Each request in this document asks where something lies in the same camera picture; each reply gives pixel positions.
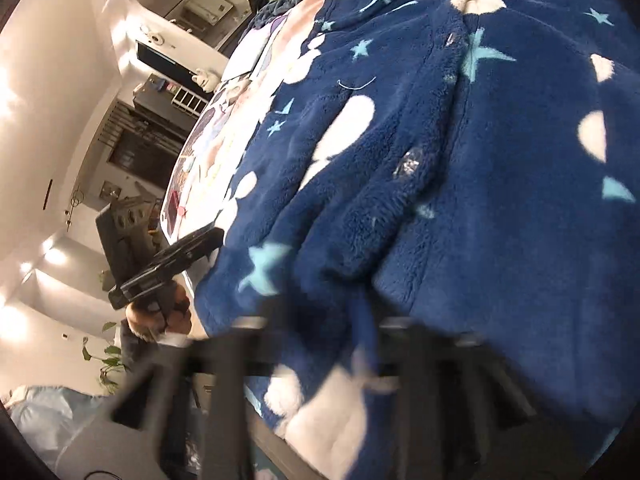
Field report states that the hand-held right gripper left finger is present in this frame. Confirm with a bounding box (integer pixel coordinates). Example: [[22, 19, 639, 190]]
[[100, 316, 273, 480]]

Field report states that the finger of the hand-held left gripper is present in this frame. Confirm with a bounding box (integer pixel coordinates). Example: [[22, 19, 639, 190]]
[[108, 226, 226, 311]]

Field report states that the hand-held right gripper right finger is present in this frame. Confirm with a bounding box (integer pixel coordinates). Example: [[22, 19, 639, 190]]
[[375, 324, 538, 480]]

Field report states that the navy star print fleece garment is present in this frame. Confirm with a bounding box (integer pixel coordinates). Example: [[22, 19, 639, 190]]
[[192, 0, 640, 461]]

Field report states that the person's left hand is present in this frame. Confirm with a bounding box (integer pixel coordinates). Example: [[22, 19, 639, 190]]
[[125, 282, 193, 343]]

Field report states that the green potted plant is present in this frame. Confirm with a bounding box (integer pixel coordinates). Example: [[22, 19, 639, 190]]
[[81, 321, 128, 396]]

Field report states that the peach printed blanket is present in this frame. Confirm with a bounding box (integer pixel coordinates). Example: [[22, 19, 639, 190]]
[[160, 0, 361, 246]]

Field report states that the white plush toy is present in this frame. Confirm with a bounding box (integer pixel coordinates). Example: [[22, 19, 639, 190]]
[[192, 67, 221, 94]]

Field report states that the light blue cloth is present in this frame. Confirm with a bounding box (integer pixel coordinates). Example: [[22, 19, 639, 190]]
[[9, 385, 103, 463]]

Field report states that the white air conditioner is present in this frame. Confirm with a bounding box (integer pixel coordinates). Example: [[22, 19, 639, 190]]
[[179, 0, 236, 27]]

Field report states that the dark teal cloth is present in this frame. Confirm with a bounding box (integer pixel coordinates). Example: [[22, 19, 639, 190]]
[[250, 0, 303, 29]]

